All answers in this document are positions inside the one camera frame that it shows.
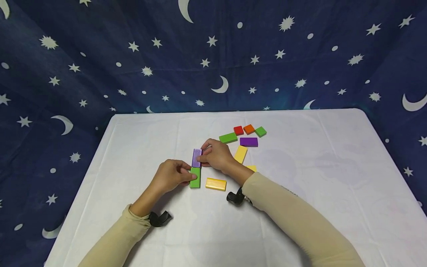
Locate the person's left hand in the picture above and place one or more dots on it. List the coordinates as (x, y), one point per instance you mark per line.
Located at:
(170, 177)

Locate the person's right hand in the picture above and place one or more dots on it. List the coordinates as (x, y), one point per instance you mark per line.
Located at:
(217, 155)

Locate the person's left index finger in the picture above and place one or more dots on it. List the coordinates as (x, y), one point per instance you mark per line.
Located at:
(181, 165)

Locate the person's right thumb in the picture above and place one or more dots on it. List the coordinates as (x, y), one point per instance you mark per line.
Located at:
(205, 161)

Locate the person's left thumb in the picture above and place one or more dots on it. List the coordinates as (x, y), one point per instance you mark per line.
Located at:
(189, 178)

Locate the person's right index finger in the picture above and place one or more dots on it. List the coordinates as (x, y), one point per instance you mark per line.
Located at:
(207, 144)

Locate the green rectangular block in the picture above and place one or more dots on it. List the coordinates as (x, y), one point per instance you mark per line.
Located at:
(195, 182)
(228, 138)

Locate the light purple rectangular block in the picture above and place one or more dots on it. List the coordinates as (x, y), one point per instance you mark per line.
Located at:
(196, 157)

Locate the person's right forearm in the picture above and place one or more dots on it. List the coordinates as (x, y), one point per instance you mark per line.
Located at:
(293, 218)

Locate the person's left forearm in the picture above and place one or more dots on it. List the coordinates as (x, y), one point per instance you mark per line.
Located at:
(126, 233)

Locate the yellow rectangular block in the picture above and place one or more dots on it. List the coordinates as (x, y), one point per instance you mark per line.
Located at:
(216, 184)
(241, 154)
(252, 168)

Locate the red block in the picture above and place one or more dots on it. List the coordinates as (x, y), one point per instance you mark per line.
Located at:
(238, 130)

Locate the dark purple rectangular block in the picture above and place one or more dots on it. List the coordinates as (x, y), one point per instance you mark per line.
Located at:
(249, 142)

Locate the orange block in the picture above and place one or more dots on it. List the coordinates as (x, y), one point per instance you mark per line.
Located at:
(249, 129)

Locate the black wrist band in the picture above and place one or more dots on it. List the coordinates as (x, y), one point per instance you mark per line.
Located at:
(159, 218)
(236, 197)

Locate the small green block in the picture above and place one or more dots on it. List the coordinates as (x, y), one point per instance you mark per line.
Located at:
(260, 131)

